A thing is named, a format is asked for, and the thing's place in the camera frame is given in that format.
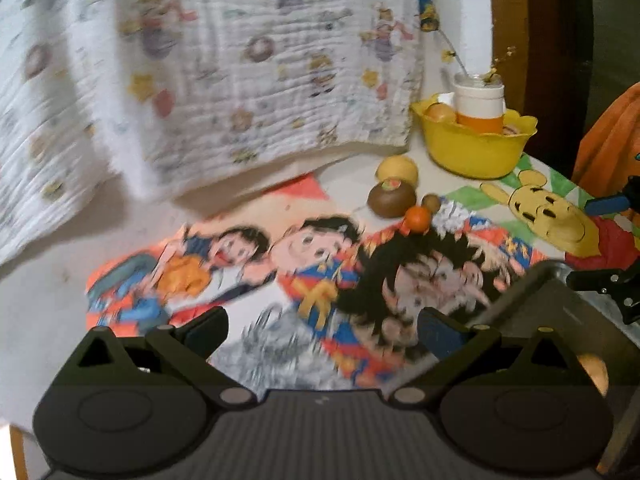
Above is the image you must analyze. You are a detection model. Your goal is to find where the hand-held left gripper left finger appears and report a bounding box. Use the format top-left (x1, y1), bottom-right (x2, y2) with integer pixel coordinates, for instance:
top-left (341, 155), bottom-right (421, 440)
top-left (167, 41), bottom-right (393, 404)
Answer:
top-left (54, 305), bottom-right (258, 409)

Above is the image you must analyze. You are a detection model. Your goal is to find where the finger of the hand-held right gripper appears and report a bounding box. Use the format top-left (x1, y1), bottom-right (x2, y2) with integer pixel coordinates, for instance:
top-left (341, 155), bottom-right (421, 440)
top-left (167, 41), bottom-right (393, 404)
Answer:
top-left (584, 175), bottom-right (640, 217)
top-left (567, 268), bottom-right (640, 324)

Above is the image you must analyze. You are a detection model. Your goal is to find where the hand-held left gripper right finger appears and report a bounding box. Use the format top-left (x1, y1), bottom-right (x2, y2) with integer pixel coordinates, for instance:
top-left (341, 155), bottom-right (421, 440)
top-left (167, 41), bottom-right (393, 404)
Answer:
top-left (389, 307), bottom-right (594, 407)

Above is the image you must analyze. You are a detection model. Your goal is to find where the small orange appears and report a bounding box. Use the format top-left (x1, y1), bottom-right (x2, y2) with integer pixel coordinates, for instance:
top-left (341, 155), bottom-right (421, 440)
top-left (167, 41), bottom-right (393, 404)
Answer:
top-left (404, 206), bottom-right (432, 233)

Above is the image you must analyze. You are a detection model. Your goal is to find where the brown kiwi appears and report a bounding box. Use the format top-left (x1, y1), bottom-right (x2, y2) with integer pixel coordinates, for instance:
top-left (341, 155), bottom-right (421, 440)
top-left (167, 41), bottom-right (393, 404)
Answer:
top-left (367, 178), bottom-right (417, 219)

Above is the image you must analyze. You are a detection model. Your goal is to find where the yellow pear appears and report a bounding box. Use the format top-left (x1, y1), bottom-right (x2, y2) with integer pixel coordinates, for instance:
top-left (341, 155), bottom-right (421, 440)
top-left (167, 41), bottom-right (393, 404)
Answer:
top-left (376, 155), bottom-right (419, 186)

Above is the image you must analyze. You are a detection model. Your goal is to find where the orange cloth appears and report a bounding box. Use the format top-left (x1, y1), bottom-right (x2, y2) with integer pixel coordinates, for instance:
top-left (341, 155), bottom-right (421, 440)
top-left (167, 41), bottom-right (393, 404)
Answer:
top-left (571, 81), bottom-right (640, 201)

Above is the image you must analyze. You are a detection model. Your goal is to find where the cartoon children drawing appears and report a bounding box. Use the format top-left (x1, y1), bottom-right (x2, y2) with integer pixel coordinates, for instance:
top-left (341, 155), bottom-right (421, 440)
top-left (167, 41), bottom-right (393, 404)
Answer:
top-left (85, 212), bottom-right (368, 341)

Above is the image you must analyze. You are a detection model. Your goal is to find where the yellow plastic bowl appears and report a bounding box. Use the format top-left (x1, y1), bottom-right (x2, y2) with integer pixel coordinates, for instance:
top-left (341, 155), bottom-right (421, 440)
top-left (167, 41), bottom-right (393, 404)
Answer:
top-left (410, 92), bottom-right (538, 180)

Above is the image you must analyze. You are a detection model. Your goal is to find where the white jar with orange base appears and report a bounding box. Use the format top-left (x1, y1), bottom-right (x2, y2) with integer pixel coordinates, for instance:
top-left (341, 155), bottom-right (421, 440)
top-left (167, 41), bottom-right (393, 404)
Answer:
top-left (454, 72), bottom-right (506, 133)

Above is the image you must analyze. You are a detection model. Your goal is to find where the red paper sheet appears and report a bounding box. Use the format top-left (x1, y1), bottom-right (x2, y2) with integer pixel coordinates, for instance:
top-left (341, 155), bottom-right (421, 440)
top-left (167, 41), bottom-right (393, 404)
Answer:
top-left (260, 172), bottom-right (331, 207)

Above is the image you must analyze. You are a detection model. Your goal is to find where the dark door panel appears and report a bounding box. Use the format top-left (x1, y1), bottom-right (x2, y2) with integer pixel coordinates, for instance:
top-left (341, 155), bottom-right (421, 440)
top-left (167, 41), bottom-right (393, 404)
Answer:
top-left (525, 0), bottom-right (640, 176)

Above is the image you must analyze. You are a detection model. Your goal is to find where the small yellow apple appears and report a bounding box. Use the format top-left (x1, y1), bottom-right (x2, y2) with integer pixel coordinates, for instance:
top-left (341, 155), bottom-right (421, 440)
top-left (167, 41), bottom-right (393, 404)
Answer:
top-left (425, 102), bottom-right (458, 125)

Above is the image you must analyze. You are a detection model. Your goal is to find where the twig with yellow flowers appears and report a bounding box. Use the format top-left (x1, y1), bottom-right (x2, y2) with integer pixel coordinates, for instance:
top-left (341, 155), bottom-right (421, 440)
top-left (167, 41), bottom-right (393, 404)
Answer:
top-left (435, 27), bottom-right (517, 83)

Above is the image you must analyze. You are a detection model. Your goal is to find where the printed muslin cloth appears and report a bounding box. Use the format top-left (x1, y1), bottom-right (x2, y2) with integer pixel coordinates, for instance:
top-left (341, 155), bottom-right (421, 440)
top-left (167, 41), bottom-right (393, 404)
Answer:
top-left (0, 0), bottom-right (148, 266)
top-left (107, 0), bottom-right (426, 204)

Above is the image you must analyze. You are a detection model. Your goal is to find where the wooden door frame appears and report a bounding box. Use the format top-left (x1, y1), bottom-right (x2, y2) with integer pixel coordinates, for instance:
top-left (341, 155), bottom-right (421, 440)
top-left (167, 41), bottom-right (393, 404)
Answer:
top-left (489, 0), bottom-right (532, 111)

